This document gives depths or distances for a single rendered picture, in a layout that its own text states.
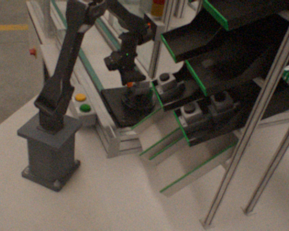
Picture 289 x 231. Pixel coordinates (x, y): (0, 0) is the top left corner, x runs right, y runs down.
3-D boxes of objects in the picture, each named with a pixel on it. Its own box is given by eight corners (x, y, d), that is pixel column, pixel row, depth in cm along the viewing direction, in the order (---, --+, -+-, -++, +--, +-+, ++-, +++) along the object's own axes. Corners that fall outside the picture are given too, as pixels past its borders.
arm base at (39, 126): (35, 128, 102) (34, 112, 98) (48, 116, 107) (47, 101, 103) (55, 136, 100) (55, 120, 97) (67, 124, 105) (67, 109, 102)
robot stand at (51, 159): (20, 176, 112) (15, 131, 99) (45, 149, 123) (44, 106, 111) (58, 192, 109) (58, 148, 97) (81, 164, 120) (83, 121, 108)
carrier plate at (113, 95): (120, 129, 124) (120, 125, 123) (100, 93, 141) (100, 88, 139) (176, 120, 134) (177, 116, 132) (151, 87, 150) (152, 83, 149)
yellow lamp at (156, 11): (153, 16, 133) (156, 4, 130) (148, 11, 137) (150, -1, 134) (164, 16, 135) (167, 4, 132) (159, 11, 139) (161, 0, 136)
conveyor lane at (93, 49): (118, 147, 130) (120, 127, 124) (66, 45, 187) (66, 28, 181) (181, 135, 141) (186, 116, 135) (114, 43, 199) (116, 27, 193)
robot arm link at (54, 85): (89, 0, 86) (104, 5, 91) (69, -9, 89) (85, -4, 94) (54, 111, 96) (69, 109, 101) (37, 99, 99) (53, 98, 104)
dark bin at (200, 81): (205, 97, 77) (200, 72, 72) (186, 67, 86) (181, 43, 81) (321, 53, 76) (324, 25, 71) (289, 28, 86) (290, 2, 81)
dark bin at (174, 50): (175, 64, 87) (169, 40, 82) (162, 40, 97) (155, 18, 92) (277, 25, 87) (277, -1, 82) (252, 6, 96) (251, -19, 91)
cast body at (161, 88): (162, 102, 100) (156, 83, 95) (157, 93, 103) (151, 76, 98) (187, 90, 100) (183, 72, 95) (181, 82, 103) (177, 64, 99)
